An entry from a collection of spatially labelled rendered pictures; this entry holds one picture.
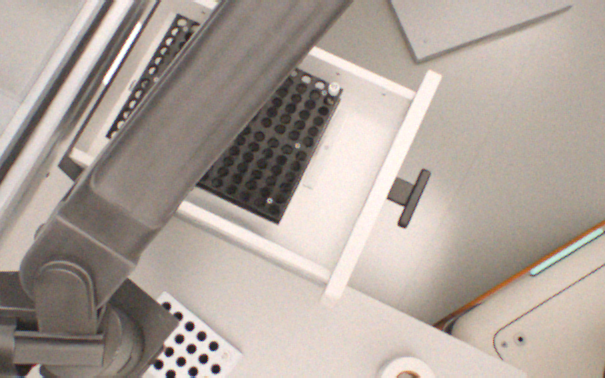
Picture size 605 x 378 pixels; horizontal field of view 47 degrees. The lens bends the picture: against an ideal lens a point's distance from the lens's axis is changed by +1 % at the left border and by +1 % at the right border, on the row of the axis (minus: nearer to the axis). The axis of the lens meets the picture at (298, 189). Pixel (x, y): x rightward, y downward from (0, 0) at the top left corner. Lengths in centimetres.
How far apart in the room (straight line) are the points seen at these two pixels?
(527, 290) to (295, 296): 69
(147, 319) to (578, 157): 147
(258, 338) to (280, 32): 58
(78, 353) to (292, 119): 42
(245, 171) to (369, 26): 113
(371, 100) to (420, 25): 101
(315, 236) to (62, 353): 42
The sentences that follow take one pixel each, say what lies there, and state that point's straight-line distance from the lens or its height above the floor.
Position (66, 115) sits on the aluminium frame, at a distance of 76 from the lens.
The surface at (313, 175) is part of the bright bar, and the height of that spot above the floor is 85.
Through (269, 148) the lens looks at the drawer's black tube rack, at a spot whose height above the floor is 90.
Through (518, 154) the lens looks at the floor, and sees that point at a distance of 185.
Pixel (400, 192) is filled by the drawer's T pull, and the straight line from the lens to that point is 79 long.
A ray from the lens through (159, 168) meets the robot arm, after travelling 42.
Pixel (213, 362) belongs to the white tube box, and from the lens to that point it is 87.
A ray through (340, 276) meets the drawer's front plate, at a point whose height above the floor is 93.
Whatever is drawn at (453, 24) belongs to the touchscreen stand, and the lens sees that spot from 191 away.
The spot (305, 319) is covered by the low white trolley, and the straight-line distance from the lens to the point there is 90.
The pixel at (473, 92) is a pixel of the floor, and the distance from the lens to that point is 188.
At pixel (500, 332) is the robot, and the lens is 145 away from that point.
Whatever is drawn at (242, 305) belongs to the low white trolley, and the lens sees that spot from 90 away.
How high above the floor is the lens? 166
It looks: 75 degrees down
